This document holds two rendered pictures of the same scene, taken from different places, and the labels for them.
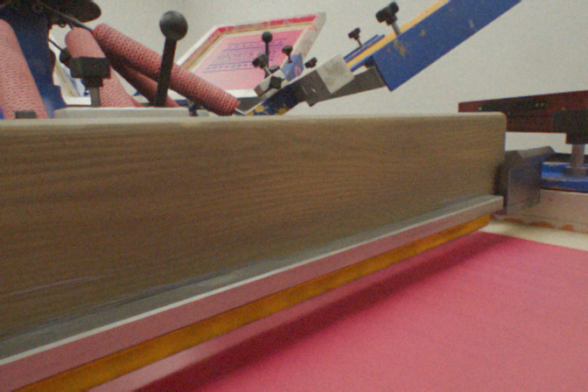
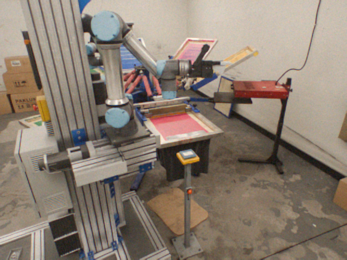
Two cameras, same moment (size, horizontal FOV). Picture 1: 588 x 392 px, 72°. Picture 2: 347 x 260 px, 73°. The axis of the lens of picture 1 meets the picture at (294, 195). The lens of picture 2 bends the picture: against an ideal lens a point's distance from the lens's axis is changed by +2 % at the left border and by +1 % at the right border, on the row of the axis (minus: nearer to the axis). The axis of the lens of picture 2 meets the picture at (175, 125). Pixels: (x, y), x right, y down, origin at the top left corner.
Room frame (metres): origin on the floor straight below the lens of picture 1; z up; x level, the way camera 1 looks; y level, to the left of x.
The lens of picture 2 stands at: (-1.86, -0.84, 1.88)
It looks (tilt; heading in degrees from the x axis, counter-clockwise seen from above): 25 degrees down; 20
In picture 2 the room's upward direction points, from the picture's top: 1 degrees counter-clockwise
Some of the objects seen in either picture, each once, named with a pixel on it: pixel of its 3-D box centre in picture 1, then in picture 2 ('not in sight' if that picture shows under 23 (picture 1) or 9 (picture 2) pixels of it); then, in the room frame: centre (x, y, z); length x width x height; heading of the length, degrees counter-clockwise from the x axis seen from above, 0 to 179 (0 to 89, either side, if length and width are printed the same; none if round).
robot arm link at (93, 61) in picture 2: not in sight; (93, 61); (-0.23, 0.45, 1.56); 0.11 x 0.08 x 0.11; 114
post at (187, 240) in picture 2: not in sight; (187, 205); (-0.45, -0.42, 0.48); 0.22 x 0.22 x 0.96; 40
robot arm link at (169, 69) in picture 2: not in sight; (167, 68); (-0.79, -0.42, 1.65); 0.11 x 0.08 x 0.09; 112
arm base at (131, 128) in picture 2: not in sight; (124, 123); (-0.76, -0.13, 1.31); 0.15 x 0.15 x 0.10
